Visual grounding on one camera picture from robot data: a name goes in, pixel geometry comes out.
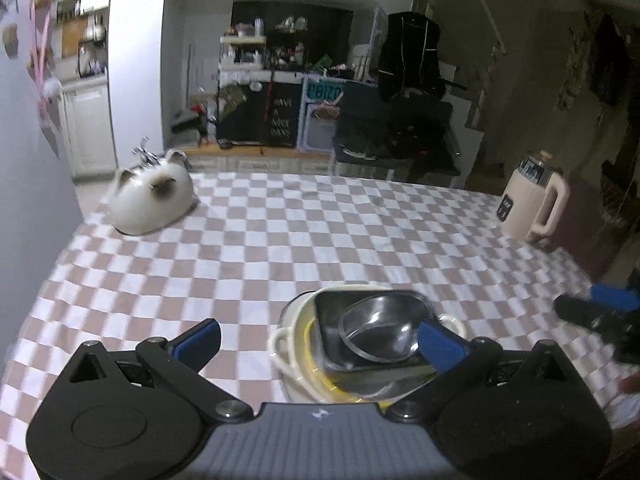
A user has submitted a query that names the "square dark metal pan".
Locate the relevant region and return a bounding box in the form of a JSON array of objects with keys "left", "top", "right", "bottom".
[{"left": 310, "top": 288, "right": 435, "bottom": 401}]

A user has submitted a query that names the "low wooden drawer cabinet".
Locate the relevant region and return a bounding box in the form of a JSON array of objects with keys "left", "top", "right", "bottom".
[{"left": 182, "top": 143, "right": 332, "bottom": 174}]

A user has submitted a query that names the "teal license plate sign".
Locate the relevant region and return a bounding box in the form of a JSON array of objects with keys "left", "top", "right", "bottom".
[{"left": 306, "top": 80, "right": 344, "bottom": 102}]

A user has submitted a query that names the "black nice day sign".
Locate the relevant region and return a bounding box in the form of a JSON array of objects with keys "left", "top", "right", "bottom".
[{"left": 265, "top": 93, "right": 300, "bottom": 148}]

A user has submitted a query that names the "yellow-rimmed floral ceramic bowl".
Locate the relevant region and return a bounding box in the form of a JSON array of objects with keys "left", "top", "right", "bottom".
[{"left": 302, "top": 320, "right": 400, "bottom": 408}]

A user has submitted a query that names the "round stainless steel bowl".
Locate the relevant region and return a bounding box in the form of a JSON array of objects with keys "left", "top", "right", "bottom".
[{"left": 338, "top": 290, "right": 435, "bottom": 364}]

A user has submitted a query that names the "dark office chair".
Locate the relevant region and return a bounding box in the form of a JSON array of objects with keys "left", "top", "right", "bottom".
[{"left": 331, "top": 8, "right": 467, "bottom": 181}]

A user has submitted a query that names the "cream two-handled ceramic dish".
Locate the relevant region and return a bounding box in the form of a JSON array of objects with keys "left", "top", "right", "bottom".
[{"left": 268, "top": 283, "right": 469, "bottom": 406}]

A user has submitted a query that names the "cream kettle with handle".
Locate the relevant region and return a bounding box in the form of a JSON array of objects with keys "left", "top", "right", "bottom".
[{"left": 496, "top": 151, "right": 570, "bottom": 243}]

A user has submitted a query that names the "chrome faucet figurine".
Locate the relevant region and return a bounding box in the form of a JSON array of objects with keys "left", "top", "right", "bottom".
[{"left": 131, "top": 136, "right": 160, "bottom": 167}]

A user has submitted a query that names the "white cat-shaped ceramic cover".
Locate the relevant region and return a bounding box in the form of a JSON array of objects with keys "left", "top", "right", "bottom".
[{"left": 107, "top": 150, "right": 198, "bottom": 235}]

